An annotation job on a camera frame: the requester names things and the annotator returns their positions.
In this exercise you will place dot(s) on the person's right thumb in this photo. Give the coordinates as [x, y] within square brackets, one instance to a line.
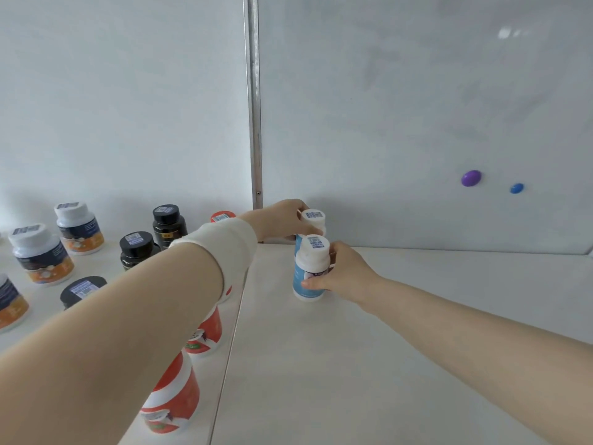
[318, 283]

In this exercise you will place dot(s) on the person's left forearm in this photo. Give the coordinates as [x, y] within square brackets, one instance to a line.
[106, 342]

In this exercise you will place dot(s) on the person's left hand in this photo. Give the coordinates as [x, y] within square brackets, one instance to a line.
[278, 220]

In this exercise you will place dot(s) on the white wrist band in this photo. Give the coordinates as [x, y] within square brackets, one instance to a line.
[222, 252]

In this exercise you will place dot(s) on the white blue label bottle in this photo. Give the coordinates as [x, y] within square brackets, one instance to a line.
[311, 264]
[314, 219]

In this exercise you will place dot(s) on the person's left fingers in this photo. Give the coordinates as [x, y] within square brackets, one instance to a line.
[296, 206]

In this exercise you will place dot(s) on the blue magnet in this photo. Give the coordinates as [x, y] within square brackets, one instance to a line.
[516, 188]

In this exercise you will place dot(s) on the metal corner strip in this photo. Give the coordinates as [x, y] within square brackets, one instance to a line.
[253, 101]

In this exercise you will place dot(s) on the purple magnet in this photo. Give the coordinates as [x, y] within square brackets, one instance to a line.
[471, 178]

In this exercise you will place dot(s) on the white magnetic board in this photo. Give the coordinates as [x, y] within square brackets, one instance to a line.
[394, 111]

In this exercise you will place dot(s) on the red white supplement bottle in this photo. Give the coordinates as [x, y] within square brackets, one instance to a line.
[222, 216]
[173, 398]
[207, 336]
[226, 295]

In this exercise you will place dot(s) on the person's right hand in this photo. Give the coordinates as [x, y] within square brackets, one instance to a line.
[352, 275]

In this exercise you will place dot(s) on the black supplement bottle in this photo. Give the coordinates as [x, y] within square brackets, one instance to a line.
[81, 291]
[169, 227]
[137, 249]

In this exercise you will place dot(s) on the white cap orange label bottle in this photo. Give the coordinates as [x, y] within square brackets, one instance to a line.
[10, 303]
[41, 257]
[78, 229]

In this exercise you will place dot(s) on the person's right forearm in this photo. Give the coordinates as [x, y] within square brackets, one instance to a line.
[472, 356]

